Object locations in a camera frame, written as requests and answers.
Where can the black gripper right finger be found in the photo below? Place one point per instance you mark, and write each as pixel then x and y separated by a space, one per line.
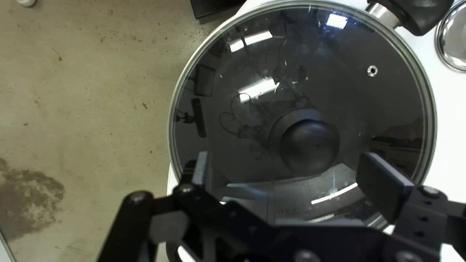
pixel 384 186

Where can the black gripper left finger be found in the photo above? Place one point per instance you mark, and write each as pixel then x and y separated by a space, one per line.
pixel 139 213

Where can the glass pot lid black knob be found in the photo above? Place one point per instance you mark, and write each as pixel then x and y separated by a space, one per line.
pixel 311 140

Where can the small flat steel lid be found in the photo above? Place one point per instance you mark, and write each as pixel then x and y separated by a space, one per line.
pixel 456 38

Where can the black robot platform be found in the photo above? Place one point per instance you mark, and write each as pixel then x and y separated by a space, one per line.
pixel 213 6

